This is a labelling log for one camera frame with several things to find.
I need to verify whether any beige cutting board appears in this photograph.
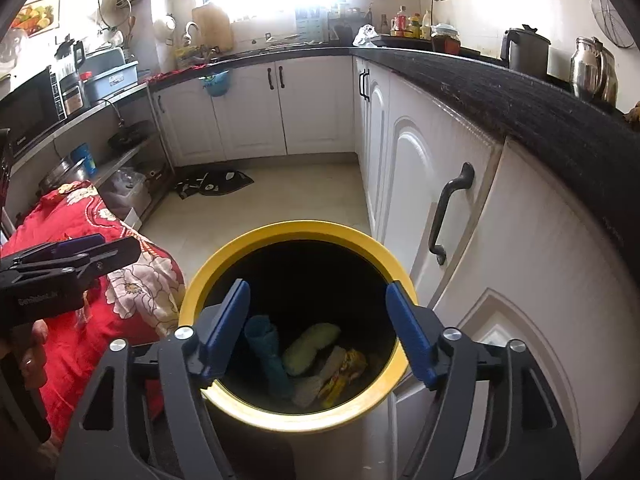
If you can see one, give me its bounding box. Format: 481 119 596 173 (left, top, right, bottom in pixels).
191 2 234 53

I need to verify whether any white flat cabinet door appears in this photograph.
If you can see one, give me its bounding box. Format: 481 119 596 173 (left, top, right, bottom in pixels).
210 62 288 161
272 57 357 156

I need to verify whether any dark floor mat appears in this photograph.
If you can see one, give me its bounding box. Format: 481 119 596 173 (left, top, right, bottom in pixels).
174 169 255 200

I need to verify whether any beige sponge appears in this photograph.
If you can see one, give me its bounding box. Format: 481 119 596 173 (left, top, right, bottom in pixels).
291 346 348 408

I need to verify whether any green sponge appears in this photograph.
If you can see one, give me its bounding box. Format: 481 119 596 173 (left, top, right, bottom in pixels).
282 323 342 377

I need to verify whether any wire strainer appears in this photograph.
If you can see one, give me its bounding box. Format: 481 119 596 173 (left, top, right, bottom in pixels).
591 0 637 50

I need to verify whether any yellow round trash bin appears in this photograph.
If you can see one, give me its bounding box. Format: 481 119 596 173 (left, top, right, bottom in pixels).
177 220 421 433

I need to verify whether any pale drawer organizer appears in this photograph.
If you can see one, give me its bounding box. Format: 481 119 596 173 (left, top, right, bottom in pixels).
295 7 326 43

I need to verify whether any black microwave oven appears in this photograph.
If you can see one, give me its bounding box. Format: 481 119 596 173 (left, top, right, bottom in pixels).
0 65 68 161

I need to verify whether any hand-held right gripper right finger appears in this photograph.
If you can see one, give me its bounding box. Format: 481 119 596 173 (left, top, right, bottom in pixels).
385 282 583 480

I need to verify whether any white table fan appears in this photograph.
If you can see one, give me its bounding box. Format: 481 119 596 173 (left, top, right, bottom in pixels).
0 27 26 68

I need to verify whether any white cardboard box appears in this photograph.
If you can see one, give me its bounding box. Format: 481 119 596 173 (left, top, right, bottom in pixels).
122 207 146 233

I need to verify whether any black frying pan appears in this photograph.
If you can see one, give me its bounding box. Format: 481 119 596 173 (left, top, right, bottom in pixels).
107 120 153 151

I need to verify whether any black tray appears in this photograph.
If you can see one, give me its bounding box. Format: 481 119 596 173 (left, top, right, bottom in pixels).
370 34 436 51

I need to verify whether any large black cabinet handle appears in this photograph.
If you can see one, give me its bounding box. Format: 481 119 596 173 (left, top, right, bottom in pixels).
429 162 475 267

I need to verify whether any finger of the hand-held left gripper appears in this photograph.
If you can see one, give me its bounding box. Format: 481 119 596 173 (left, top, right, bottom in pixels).
10 233 107 267
12 236 142 286

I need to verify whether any black electric kettle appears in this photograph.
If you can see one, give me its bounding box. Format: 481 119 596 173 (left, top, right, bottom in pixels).
55 36 87 86

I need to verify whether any white arched cabinet door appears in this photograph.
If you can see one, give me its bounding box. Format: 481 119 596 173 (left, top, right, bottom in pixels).
375 72 506 321

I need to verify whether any clear plastic container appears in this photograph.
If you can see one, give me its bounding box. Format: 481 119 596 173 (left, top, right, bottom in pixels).
100 169 152 218

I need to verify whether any fruit wall picture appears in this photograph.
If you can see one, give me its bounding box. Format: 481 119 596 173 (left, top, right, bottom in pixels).
11 0 62 38

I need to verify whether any red floral tablecloth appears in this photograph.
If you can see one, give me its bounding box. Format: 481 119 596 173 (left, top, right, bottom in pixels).
0 180 186 448

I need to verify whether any silver small appliance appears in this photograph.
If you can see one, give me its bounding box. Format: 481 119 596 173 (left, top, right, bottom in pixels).
62 80 83 116

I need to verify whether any white plastic bag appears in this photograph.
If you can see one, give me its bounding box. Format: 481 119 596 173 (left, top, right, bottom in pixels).
352 24 378 48

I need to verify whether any person's left hand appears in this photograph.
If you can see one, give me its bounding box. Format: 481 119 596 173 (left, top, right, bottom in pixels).
0 318 51 388

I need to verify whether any red patterned cloth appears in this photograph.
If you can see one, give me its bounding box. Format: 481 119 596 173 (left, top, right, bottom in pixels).
137 67 211 86

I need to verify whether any teal hanging basket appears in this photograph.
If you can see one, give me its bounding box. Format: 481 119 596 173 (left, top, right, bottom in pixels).
199 70 232 98

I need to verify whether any blue cup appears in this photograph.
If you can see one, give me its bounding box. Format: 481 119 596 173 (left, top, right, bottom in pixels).
70 142 98 176

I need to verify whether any steel pot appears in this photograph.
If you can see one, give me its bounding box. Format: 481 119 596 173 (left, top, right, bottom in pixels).
37 157 88 191

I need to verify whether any black lidded pitcher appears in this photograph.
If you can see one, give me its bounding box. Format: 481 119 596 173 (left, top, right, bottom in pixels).
500 24 552 81

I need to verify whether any teal crumpled cloth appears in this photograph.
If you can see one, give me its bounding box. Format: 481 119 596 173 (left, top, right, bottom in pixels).
244 315 293 398

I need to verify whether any steel jug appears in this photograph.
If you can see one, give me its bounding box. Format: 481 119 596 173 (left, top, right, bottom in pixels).
570 36 618 106

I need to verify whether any grey plastic crate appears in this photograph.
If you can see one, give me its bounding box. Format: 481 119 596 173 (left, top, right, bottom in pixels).
82 47 140 106

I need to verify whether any white round container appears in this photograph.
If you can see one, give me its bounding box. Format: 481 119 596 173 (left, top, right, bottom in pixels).
152 16 177 41

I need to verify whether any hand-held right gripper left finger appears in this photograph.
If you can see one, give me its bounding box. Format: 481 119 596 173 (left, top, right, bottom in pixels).
55 279 251 480

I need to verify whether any yellow snack wrapper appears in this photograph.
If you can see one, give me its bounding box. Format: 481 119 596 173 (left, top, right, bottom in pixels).
320 349 368 408

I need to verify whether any steel shelf rack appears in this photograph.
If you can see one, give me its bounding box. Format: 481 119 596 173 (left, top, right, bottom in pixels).
0 82 176 226

